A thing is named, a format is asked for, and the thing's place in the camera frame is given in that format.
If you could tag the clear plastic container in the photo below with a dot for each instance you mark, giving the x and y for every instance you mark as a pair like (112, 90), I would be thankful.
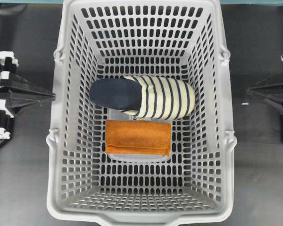
(136, 158)

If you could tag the grey plastic shopping basket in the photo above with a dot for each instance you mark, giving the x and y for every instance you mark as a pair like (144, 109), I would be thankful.
(180, 39)

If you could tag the orange folded cloth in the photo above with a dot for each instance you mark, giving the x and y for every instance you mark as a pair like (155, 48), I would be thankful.
(137, 137)

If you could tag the navy striped slipper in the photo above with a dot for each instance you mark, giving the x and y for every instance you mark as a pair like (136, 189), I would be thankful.
(148, 97)

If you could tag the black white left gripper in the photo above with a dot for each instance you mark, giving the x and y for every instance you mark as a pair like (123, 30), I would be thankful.
(12, 102)

